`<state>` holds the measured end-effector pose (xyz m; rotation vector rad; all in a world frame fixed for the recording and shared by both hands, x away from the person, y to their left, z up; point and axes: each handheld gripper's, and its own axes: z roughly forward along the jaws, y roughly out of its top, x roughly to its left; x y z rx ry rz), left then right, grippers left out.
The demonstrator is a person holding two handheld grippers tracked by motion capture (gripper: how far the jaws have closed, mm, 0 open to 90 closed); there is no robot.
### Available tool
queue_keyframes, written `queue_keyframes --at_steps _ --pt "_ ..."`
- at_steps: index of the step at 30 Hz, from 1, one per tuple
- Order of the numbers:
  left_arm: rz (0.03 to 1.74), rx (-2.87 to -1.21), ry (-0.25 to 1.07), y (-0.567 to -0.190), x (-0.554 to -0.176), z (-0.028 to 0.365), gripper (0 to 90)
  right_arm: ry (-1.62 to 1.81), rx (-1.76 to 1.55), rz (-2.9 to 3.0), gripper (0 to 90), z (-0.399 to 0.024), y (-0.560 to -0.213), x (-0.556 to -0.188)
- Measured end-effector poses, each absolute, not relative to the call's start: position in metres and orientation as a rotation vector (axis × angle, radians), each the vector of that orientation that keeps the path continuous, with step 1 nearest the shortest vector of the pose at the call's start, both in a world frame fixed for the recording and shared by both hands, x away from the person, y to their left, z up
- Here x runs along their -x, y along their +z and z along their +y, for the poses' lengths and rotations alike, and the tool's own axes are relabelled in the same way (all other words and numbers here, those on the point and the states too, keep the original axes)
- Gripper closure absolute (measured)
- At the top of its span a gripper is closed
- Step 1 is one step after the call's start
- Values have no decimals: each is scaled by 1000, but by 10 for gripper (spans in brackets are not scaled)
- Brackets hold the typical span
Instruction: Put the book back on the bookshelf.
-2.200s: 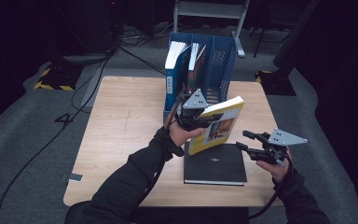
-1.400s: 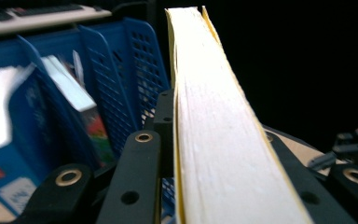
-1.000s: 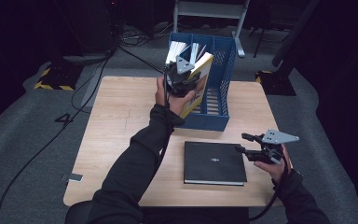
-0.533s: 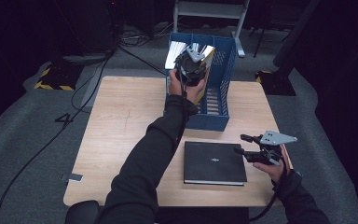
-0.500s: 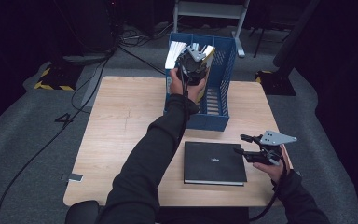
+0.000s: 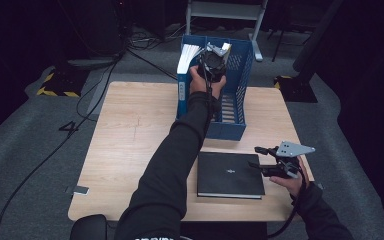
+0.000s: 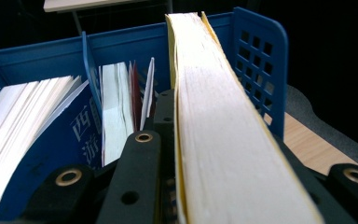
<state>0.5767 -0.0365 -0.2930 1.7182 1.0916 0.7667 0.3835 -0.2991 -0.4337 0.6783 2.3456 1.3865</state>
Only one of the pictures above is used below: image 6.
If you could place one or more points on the thin black stand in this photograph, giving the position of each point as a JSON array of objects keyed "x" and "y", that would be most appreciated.
[{"x": 279, "y": 46}]

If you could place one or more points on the black yellow striped stand base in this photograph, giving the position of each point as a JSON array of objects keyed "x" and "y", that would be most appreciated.
[
  {"x": 298, "y": 91},
  {"x": 63, "y": 83}
]

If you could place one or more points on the black rounded object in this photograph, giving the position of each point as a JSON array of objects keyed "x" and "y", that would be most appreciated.
[{"x": 88, "y": 228}]

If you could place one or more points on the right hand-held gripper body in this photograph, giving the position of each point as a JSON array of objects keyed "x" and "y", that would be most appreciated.
[{"x": 293, "y": 149}]

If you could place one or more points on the person's right hand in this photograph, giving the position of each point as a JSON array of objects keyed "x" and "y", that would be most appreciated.
[{"x": 296, "y": 186}]

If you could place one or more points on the black equipment case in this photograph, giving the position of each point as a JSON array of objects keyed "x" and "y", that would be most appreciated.
[{"x": 110, "y": 30}]

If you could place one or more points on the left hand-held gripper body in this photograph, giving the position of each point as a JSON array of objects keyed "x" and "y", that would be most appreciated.
[{"x": 213, "y": 63}]

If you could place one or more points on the dark slanted pole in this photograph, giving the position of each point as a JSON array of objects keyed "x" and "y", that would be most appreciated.
[{"x": 316, "y": 33}]

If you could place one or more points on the small grey tag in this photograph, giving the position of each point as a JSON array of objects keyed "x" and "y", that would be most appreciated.
[{"x": 78, "y": 190}]

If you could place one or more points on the blue plastic file rack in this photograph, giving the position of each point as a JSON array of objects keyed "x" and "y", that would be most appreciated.
[{"x": 226, "y": 131}]

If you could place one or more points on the blue landscape cover book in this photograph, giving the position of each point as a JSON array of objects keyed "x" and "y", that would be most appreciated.
[{"x": 181, "y": 90}]

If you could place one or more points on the person's left hand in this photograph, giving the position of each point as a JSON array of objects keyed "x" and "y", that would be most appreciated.
[{"x": 198, "y": 83}]

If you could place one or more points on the black hardcover book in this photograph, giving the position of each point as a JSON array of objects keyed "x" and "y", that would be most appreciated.
[{"x": 226, "y": 180}]

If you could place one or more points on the grey flat stand base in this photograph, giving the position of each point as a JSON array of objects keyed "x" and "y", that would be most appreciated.
[{"x": 90, "y": 62}]

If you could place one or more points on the grey metal floor bar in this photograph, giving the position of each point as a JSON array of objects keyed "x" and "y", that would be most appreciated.
[{"x": 96, "y": 96}]

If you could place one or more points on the grey metal stand frame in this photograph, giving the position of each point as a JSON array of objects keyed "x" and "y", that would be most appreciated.
[{"x": 226, "y": 10}]

